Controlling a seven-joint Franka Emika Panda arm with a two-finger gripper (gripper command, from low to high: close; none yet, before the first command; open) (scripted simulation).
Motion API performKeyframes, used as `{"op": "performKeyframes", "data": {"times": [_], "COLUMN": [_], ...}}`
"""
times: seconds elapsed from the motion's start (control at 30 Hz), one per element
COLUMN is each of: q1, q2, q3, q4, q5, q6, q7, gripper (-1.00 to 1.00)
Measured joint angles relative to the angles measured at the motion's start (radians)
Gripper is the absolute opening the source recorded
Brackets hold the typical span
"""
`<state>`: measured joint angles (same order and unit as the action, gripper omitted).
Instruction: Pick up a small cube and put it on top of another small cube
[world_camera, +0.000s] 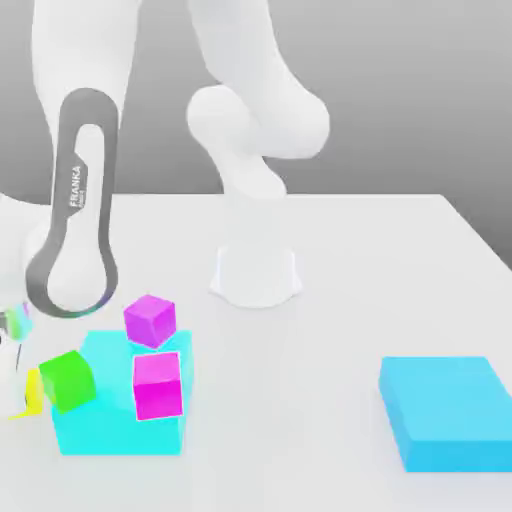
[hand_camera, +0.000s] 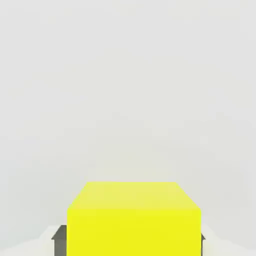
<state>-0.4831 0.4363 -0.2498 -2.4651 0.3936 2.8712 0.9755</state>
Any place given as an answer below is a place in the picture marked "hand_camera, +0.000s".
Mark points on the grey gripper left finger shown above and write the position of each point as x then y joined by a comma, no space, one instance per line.
60,243

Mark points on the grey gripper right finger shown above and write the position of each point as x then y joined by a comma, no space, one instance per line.
208,247

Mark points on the small yellow cube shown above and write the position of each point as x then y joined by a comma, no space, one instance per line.
134,224

